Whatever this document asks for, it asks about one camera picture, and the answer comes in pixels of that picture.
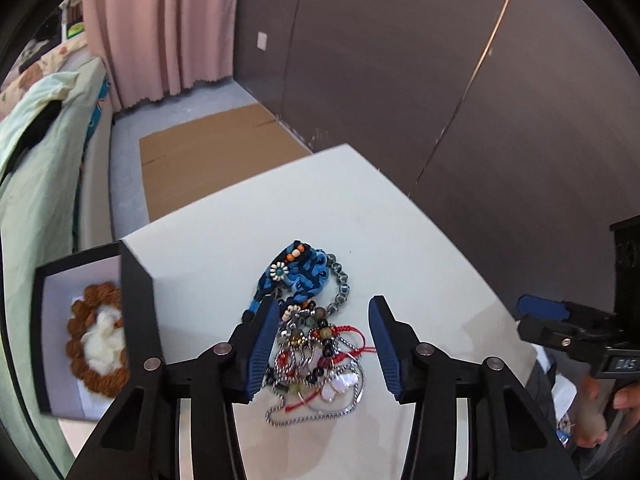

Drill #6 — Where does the floral pillow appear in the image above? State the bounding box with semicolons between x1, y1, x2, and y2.
0;42;91;107

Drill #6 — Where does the blue braided bracelet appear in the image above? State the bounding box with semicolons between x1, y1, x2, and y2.
242;241;331;323

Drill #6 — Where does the silver chain necklace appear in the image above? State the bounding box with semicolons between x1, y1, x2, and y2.
264;357;367;429

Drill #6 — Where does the light green quilt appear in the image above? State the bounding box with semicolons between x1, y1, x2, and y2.
0;71;81;188

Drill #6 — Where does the pale pink stone pendant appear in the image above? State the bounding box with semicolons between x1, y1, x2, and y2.
324;374;359;403

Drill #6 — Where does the grey metal bead bracelet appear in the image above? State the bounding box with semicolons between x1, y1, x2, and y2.
270;255;353;322

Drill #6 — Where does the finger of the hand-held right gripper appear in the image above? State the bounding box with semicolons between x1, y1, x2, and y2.
517;295;615;329
517;316;615;362

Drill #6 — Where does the green bedsheet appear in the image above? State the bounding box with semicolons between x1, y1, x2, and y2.
0;102;96;411

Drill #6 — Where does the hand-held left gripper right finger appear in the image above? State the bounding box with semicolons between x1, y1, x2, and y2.
367;296;583;480

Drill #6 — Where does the person's right hand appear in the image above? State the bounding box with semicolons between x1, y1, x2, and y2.
575;375;640;447

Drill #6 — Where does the white fluffy tassel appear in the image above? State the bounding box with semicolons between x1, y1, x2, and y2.
82;310;127;376

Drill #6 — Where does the black cloth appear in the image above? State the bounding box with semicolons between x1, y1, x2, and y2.
19;100;64;150

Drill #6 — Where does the bed mattress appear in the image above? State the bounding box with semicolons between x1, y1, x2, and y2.
72;57;117;253

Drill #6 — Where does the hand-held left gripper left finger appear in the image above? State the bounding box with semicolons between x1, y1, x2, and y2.
65;296;281;480

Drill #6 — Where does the pink curtain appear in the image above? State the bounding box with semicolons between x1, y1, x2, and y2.
81;0;247;111

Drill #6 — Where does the brown wooden bead bracelet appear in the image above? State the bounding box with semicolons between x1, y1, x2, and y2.
66;284;133;400

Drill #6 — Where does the flat brown cardboard sheet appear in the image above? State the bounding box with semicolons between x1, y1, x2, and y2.
139;101;313;223

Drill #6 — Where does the black jewelry box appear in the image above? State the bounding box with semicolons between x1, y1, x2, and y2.
34;240;168;418

